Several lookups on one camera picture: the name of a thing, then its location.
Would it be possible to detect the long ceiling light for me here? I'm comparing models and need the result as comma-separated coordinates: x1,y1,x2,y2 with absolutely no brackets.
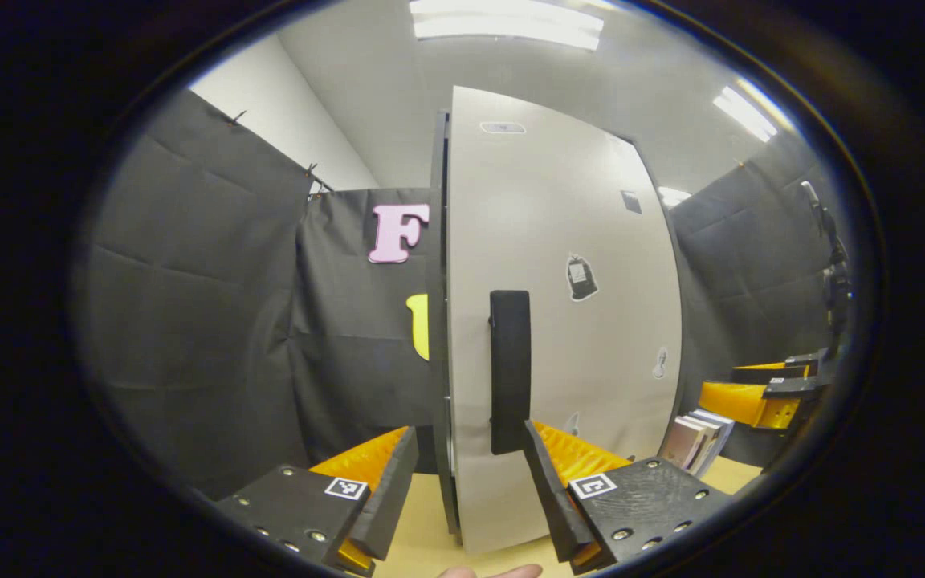
711,77,794,144

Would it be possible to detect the large ceiling light panel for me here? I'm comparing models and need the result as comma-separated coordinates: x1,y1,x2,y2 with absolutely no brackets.
410,0,605,51

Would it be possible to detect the white cabinet door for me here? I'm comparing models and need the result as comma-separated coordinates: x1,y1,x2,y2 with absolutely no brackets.
446,86,684,555

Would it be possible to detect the black backdrop cloth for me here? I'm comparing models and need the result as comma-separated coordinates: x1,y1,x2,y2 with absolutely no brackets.
77,88,441,499
666,132,845,468

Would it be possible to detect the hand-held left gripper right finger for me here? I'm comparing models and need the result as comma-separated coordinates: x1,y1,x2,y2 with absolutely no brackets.
523,419,732,576

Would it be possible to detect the dark grey cabinet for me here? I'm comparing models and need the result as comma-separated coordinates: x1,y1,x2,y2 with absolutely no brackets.
427,111,463,537

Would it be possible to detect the black door handle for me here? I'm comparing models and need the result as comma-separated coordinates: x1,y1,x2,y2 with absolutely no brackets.
489,290,532,456

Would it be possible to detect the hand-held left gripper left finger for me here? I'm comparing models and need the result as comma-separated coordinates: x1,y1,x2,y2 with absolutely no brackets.
214,425,420,577

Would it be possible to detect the white cover book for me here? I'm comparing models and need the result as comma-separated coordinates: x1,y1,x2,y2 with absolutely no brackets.
699,407,737,474
686,413,725,477

